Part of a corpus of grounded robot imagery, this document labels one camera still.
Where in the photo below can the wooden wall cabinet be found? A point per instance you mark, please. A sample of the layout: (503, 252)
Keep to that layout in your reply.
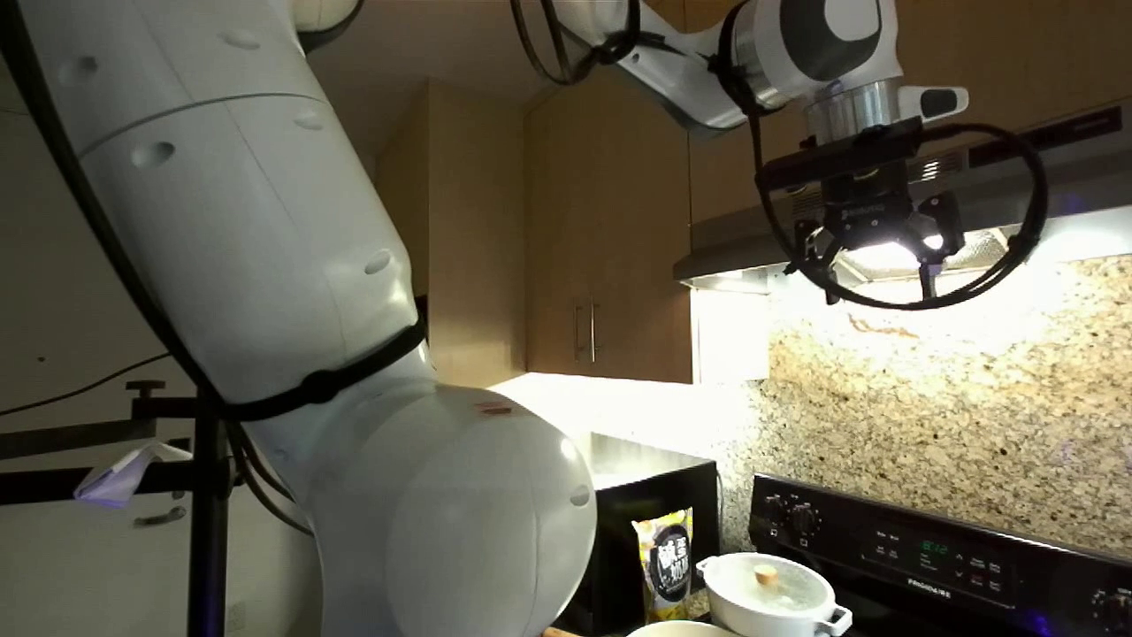
(615, 234)

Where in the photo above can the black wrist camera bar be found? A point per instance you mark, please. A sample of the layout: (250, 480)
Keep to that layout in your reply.
(851, 151)

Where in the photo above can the black box appliance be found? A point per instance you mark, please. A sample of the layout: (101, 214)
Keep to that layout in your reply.
(683, 480)

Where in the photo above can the white bowl rim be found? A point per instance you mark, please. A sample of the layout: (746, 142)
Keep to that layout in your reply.
(679, 633)

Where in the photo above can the white ceramic pot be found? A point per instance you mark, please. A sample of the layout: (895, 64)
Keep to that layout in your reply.
(766, 597)

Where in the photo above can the stainless steel range hood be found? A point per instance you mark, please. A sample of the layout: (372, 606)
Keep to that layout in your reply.
(730, 250)

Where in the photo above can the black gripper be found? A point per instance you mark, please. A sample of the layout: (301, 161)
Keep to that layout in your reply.
(879, 207)

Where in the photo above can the yellow black snack bag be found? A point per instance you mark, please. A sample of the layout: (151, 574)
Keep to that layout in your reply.
(671, 562)

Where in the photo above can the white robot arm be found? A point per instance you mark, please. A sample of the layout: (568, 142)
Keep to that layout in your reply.
(259, 234)

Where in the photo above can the deep wooden cabinet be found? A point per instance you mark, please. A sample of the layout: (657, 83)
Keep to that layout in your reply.
(462, 234)

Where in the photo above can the white paper tag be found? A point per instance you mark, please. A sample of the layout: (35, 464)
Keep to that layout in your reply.
(117, 480)

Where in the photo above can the black electric stove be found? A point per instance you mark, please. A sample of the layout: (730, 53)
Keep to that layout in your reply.
(943, 555)

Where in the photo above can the wooden cabinet above hood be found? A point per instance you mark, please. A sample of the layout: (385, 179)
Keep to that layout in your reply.
(1002, 59)

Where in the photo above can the black camera stand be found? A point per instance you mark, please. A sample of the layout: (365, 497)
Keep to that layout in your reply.
(209, 531)

